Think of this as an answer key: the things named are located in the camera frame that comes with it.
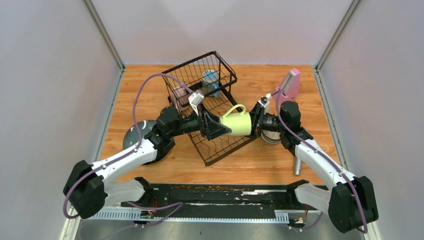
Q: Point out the black wire dish rack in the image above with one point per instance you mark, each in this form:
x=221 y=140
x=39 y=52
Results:
x=217 y=102

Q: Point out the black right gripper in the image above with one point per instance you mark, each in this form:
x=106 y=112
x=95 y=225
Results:
x=256 y=115

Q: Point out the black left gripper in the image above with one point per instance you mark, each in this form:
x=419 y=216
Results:
x=213 y=129

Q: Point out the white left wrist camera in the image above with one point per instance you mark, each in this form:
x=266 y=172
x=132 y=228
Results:
x=194 y=99

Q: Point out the blue butterfly mug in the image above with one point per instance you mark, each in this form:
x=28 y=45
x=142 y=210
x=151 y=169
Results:
x=210 y=81

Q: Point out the patterned ceramic bowl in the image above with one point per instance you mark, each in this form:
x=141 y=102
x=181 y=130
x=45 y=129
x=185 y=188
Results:
x=271 y=137

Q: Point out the pink metronome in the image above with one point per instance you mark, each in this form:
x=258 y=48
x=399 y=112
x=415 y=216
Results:
x=289 y=87

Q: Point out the silver microphone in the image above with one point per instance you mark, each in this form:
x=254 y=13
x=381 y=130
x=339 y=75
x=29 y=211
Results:
x=297 y=166

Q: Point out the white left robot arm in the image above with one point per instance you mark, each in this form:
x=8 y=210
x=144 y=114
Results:
x=92 y=186

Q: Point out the light green mug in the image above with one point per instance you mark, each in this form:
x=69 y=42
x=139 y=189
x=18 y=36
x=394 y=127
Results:
x=239 y=123

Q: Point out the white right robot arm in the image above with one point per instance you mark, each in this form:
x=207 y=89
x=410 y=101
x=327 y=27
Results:
x=349 y=200

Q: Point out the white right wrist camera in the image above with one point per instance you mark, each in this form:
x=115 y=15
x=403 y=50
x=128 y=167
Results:
x=264 y=102

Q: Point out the blue-grey ceramic plate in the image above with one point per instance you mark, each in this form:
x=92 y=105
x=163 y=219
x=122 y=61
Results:
x=131 y=137

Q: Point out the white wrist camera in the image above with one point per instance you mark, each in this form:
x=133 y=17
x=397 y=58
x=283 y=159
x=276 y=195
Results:
x=194 y=99
x=264 y=102

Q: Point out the pink ceramic mug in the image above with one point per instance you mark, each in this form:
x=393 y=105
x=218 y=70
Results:
x=179 y=98

